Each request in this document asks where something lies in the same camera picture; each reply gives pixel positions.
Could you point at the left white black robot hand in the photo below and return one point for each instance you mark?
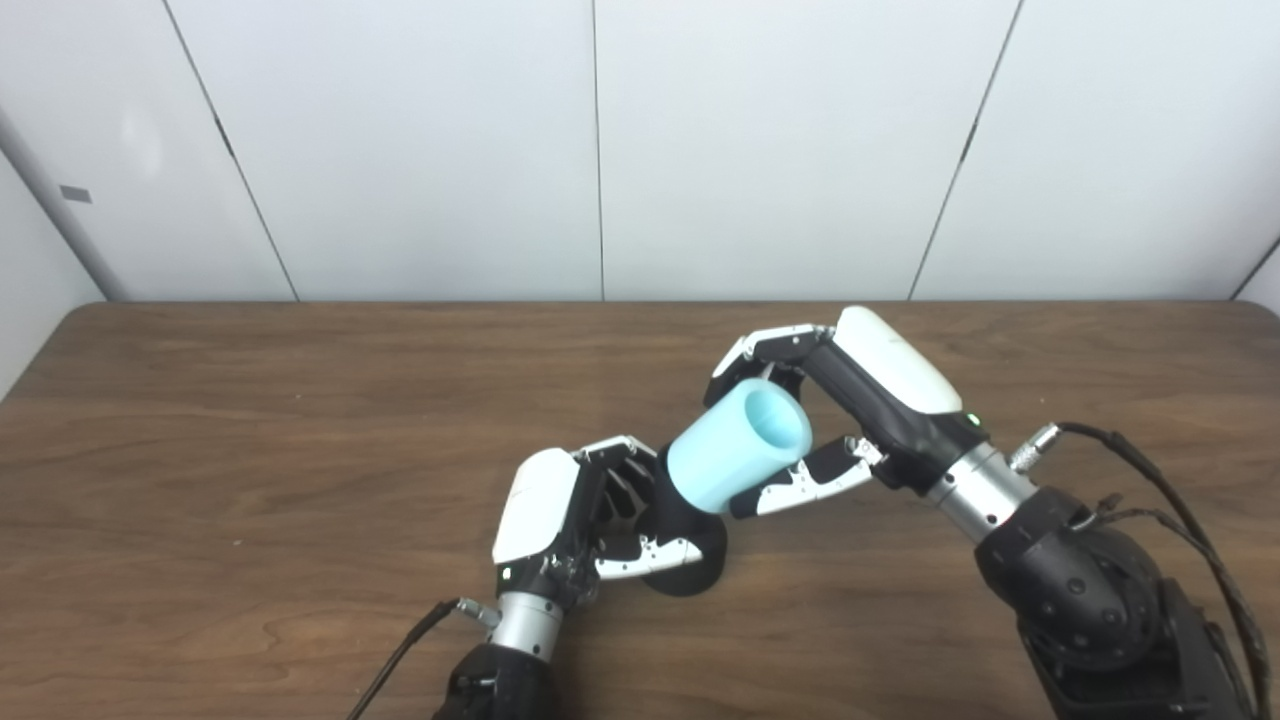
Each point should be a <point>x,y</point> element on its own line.
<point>535,510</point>

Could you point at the black nozzle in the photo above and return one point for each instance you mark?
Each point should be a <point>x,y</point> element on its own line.
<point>690,540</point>

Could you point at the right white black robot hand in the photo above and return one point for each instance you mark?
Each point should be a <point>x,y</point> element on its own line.
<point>890,390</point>

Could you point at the small gray wall sticker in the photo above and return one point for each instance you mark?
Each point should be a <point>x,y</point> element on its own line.
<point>75,194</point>

